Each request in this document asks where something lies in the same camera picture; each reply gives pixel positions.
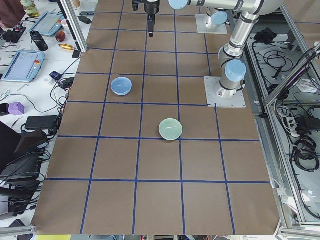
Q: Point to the aluminium frame post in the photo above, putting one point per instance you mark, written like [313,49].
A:
[67,9]

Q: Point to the far teach pendant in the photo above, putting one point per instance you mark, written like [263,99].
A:
[48,24]

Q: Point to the purple plastic box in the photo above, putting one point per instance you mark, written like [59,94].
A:
[16,108]

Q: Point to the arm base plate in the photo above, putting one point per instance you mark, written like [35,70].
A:
[217,96]
[215,24]

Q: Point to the black power adapter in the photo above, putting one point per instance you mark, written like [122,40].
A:
[40,122]

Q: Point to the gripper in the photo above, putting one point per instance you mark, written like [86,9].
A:
[151,8]

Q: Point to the pink white cup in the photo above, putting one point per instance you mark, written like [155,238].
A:
[64,23]

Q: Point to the teach pendant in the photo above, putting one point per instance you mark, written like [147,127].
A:
[48,24]
[24,66]

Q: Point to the green bowl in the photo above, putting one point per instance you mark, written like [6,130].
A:
[170,129]

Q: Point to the gold cylinder tool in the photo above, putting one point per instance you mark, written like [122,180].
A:
[67,47]

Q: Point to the red apple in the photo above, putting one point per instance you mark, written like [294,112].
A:
[60,36]

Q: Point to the black water bottle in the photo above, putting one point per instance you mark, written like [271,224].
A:
[37,38]

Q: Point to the blue bowl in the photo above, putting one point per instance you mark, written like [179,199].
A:
[121,86]

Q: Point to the near teach pendant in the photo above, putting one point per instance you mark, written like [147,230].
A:
[24,66]

